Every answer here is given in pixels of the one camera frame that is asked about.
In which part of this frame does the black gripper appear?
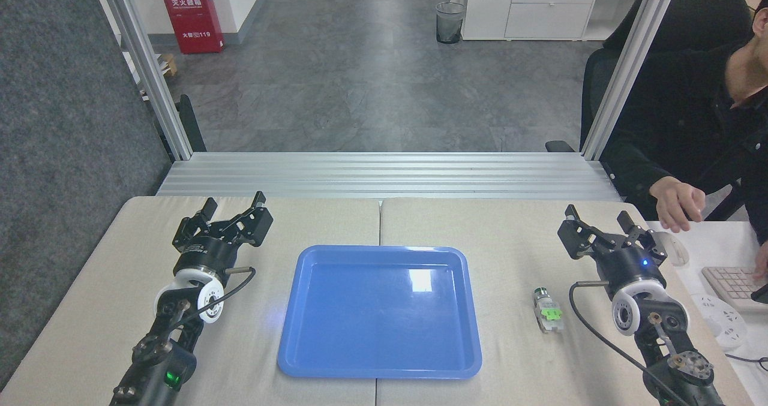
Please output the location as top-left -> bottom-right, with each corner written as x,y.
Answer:
173,191 -> 275,275
557,204 -> 668,293

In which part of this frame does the switch part with green clip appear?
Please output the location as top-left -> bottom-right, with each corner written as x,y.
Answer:
533,286 -> 565,335

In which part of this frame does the blue plastic tray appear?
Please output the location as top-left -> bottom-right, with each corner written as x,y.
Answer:
277,245 -> 483,380

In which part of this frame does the person's right hand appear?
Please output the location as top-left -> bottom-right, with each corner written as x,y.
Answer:
650,176 -> 707,234

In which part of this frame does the white computer mouse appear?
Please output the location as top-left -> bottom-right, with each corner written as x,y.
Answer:
655,231 -> 690,267

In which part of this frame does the beige keyboard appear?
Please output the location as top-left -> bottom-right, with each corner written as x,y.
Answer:
701,266 -> 768,314

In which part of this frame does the white power strip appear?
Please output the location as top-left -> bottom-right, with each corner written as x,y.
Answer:
690,293 -> 749,351

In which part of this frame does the person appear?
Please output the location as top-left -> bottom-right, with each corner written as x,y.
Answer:
602,0 -> 768,281

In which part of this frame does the red fire extinguisher box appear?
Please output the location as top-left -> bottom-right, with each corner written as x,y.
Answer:
158,0 -> 225,55

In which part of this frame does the black office chair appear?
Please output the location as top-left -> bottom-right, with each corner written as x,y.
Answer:
545,0 -> 754,222

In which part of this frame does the white drawer cabinet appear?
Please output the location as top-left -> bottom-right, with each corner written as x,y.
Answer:
459,0 -> 604,41

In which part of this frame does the mesh waste bin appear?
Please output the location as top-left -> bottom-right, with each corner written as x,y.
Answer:
436,2 -> 466,44

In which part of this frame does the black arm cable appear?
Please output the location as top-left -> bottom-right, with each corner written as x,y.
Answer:
568,280 -> 691,406
179,266 -> 257,330

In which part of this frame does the silver aluminium rail platform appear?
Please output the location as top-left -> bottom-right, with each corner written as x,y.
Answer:
156,152 -> 622,202

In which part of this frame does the silver aluminium post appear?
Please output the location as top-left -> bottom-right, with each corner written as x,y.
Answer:
581,0 -> 682,161
96,0 -> 193,161

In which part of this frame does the thin black desk cable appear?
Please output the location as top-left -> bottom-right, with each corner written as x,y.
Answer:
725,352 -> 768,372

